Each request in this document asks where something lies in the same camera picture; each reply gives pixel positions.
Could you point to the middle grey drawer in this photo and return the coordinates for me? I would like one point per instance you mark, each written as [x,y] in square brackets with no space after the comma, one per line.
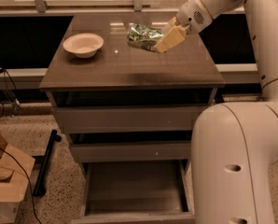
[131,152]

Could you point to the bottom grey drawer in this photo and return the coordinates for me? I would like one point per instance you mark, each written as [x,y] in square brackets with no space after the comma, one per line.
[136,192]

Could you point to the white bowl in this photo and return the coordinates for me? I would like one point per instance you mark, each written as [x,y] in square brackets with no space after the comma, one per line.
[83,45]

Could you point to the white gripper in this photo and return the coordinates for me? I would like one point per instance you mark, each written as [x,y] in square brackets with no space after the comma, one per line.
[192,17]

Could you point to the cardboard box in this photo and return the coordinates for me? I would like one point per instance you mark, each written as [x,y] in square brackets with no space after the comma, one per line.
[15,169]

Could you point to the grey drawer cabinet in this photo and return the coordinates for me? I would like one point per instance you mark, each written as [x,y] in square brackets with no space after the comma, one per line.
[119,76]

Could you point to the black metal stand leg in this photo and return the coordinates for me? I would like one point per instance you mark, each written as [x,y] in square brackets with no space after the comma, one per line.
[43,161]

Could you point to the top grey drawer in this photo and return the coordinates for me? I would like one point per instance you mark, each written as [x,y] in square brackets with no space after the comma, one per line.
[123,120]

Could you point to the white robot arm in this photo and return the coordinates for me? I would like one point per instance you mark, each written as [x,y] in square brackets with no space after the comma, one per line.
[233,144]

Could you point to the grey drawer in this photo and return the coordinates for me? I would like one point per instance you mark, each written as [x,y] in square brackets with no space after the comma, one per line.
[136,192]
[123,120]
[131,152]

